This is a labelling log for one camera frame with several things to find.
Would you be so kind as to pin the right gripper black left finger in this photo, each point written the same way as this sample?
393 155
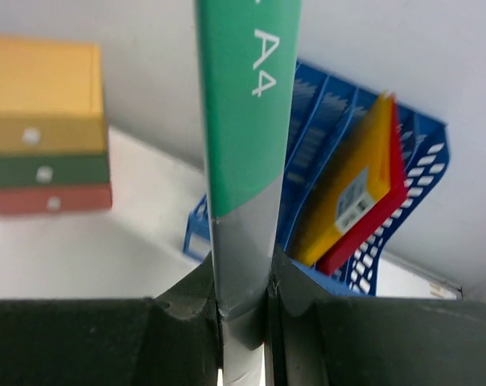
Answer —
172 339

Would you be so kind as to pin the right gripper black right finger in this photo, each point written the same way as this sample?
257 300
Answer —
316 338

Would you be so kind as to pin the yellow translucent folder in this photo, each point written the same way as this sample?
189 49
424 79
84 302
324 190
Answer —
354 166

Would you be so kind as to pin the red folder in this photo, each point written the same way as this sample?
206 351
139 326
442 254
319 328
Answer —
377 203

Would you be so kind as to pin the red drawer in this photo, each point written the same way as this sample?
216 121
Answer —
27 201

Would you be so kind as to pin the green drawer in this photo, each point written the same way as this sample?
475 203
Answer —
34 171

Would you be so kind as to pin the drawer box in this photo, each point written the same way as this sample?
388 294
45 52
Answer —
41 77

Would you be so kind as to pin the yellow drawer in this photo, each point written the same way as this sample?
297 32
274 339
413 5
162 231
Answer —
52 135

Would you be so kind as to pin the green clip file folder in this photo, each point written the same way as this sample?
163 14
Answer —
247 53

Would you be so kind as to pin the blue file organizer rack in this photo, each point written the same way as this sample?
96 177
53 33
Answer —
324 109

